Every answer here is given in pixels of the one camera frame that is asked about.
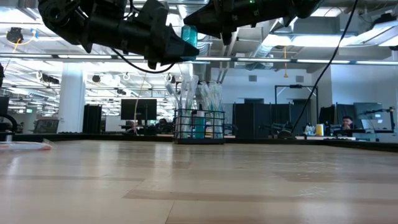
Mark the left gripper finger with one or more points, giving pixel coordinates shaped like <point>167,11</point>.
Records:
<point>180,49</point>

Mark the black cabinet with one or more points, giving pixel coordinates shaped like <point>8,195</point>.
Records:
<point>92,119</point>

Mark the black ceiling device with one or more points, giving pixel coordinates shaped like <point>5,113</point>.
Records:
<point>14,35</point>

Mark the grey computer monitor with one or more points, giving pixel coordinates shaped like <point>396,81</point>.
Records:
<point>370,109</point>

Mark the black computer monitor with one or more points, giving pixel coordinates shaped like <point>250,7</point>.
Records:
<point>327,115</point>
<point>138,109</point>

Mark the orange toothbrush in clear wrapper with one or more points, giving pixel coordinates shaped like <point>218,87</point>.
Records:
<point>25,147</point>

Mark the yellow white container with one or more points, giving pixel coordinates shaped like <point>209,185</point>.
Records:
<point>319,130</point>

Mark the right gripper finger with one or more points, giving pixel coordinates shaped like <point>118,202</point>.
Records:
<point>205,18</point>

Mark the white building pillar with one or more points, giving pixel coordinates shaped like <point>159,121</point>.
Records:
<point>71,99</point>

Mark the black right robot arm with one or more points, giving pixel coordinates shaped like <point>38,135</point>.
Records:
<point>295,7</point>

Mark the black partition wall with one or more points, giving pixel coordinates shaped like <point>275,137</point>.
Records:
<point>248,119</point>

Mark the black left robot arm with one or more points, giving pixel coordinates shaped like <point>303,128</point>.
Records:
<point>102,28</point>

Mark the person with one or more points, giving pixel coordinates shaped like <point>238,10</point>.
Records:
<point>162,124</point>
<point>347,121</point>

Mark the black gantry frame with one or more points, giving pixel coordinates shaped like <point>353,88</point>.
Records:
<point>295,86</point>

